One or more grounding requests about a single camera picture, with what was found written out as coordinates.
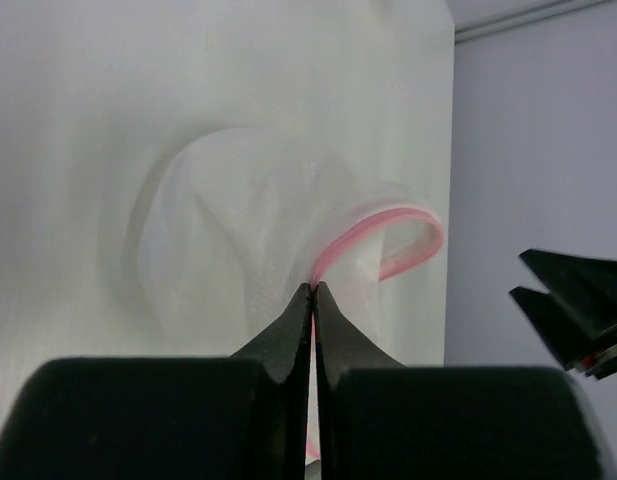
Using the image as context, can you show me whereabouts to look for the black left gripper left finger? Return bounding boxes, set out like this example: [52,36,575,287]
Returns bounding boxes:
[2,284,312,479]

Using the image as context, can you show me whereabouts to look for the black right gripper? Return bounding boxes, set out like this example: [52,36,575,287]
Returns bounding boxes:
[509,249,617,380]

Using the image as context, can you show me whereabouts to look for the white mesh laundry bag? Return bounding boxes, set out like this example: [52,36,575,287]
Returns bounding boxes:
[137,128,444,354]

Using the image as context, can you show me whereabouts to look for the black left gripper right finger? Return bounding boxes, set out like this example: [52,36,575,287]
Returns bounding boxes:
[313,284,613,479]

